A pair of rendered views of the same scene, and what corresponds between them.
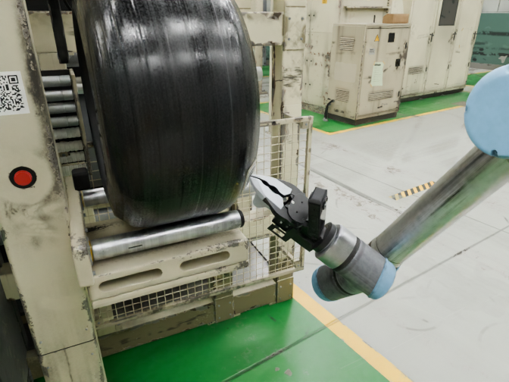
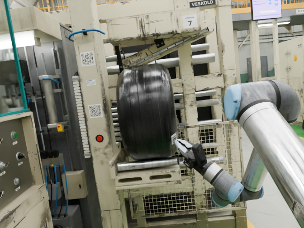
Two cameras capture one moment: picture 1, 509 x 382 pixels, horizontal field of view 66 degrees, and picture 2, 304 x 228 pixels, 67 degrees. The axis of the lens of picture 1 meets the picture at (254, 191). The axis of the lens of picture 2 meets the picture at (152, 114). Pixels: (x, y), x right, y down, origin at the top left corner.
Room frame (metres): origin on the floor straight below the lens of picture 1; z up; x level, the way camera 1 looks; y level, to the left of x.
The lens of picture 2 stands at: (-0.28, -0.44, 1.32)
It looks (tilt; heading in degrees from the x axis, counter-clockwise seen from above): 7 degrees down; 28
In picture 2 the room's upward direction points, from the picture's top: 7 degrees counter-clockwise
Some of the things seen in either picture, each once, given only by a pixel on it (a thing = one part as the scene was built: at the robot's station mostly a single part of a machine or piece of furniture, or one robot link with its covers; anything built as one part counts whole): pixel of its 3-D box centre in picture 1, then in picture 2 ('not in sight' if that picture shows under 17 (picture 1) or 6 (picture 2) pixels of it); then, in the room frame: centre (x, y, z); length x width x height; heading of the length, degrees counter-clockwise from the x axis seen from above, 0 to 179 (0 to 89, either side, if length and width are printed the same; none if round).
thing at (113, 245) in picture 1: (170, 233); (147, 163); (0.76, 0.19, 0.90); 0.35 x 0.05 x 0.05; 115
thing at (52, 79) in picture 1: (46, 125); (120, 125); (1.14, 0.61, 1.05); 0.20 x 0.15 x 0.30; 115
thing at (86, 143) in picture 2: not in sight; (83, 116); (0.70, 0.54, 1.19); 0.05 x 0.04 x 0.48; 25
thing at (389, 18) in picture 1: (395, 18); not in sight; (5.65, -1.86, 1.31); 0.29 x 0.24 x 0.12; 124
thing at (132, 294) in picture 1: (158, 243); (149, 172); (0.89, 0.25, 0.80); 0.37 x 0.36 x 0.02; 25
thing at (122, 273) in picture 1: (170, 258); (147, 175); (0.76, 0.19, 0.83); 0.36 x 0.09 x 0.06; 115
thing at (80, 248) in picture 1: (79, 223); (119, 159); (0.81, 0.41, 0.90); 0.40 x 0.03 x 0.10; 25
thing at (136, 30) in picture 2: not in sight; (154, 29); (1.21, 0.27, 1.71); 0.61 x 0.25 x 0.15; 115
